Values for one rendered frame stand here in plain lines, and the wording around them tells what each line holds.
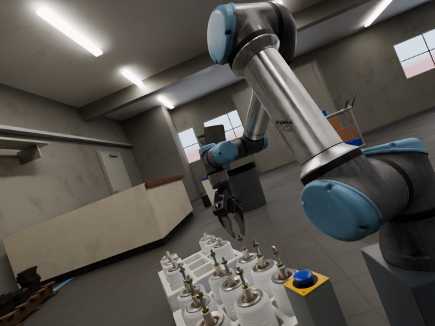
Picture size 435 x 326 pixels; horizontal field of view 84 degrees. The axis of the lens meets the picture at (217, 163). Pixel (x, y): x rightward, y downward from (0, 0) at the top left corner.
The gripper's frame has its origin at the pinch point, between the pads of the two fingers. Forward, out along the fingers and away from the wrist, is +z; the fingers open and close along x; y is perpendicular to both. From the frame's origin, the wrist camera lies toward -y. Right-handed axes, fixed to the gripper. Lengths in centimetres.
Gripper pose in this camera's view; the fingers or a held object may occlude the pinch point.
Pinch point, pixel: (237, 234)
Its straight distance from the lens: 93.7
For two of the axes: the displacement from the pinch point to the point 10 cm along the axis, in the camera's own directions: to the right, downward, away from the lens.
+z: 3.5, 9.3, -0.3
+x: -8.7, 3.4, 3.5
